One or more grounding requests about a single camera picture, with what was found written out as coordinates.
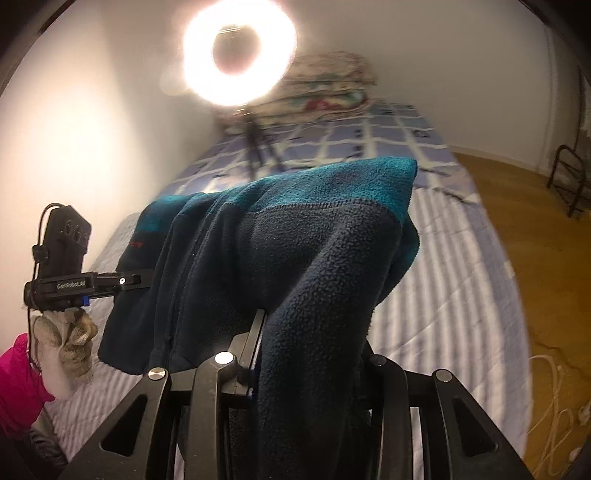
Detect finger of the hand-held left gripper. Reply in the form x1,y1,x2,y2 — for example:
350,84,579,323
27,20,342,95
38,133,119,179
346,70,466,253
95,270,155,298

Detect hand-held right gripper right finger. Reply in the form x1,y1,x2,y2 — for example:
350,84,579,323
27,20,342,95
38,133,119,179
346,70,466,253
355,342,534,480

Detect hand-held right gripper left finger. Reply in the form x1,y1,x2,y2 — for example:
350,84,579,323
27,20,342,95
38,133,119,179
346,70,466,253
69,308,267,480

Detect teal navy fleece pants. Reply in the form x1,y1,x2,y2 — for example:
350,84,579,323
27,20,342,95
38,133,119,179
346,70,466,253
98,157,421,480

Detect person's left hand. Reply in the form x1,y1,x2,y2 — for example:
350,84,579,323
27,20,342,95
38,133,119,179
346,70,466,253
30,307,99,384

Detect blue striped bed sheet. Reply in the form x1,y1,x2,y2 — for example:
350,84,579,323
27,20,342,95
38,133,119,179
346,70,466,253
46,182,532,467

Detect dark grey cloth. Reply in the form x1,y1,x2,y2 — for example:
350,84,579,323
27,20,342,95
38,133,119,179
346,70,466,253
28,425,68,480

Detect black tripod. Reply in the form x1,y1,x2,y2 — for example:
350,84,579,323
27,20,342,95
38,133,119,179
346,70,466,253
226,108,287,174

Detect blue checked blanket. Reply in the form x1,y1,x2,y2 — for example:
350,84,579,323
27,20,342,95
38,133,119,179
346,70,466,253
178,97,481,204

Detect folded floral quilt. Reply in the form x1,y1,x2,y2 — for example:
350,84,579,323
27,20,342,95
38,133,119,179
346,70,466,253
256,51,379,125

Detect black metal rack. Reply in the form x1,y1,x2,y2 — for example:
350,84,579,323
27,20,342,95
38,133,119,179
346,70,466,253
547,144,591,219

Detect white floor cable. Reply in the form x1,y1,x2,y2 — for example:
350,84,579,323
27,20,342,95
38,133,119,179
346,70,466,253
526,353,591,462

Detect ring light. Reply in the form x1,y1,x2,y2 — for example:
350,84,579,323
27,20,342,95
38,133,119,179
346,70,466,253
182,0,297,108

